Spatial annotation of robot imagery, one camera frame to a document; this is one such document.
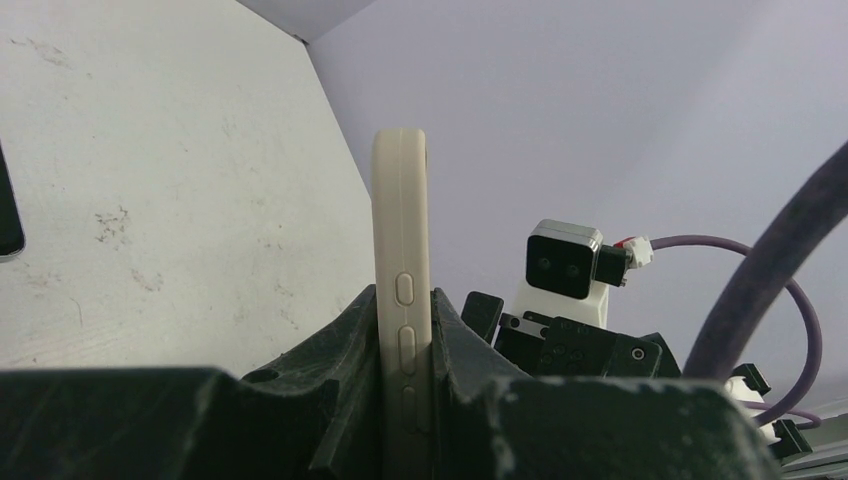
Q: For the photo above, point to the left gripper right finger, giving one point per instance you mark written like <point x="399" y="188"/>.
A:
<point x="493" y="421"/>

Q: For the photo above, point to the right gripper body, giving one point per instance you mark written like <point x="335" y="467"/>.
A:
<point x="557" y="346"/>

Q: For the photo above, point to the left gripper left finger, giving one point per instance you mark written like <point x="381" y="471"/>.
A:
<point x="312" y="413"/>

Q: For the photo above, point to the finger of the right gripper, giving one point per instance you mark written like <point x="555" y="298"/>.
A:
<point x="481" y="313"/>

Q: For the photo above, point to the cream phone case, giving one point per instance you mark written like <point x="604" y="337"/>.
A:
<point x="402" y="279"/>

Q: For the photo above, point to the black phone white edge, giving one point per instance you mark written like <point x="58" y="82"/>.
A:
<point x="13" y="239"/>

